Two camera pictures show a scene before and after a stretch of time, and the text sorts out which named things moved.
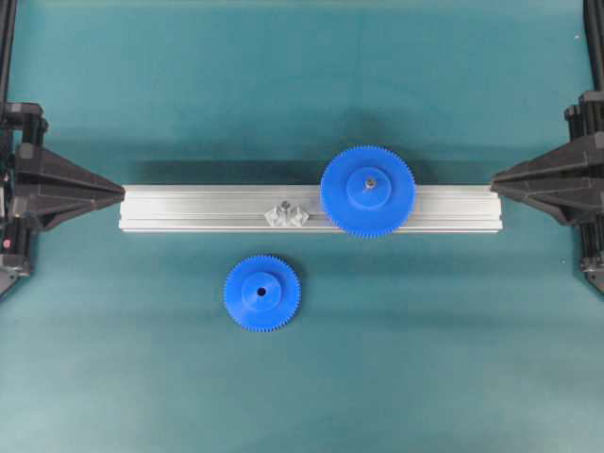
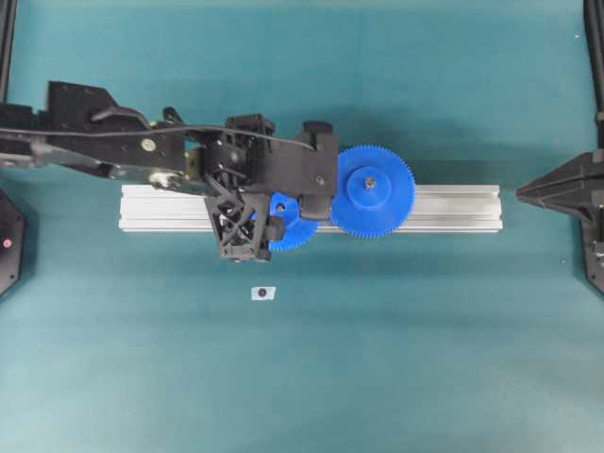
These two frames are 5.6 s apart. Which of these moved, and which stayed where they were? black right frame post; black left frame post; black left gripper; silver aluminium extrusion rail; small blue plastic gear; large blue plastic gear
Moved: small blue plastic gear; black left gripper
Stayed: black right frame post; black left frame post; silver aluminium extrusion rail; large blue plastic gear
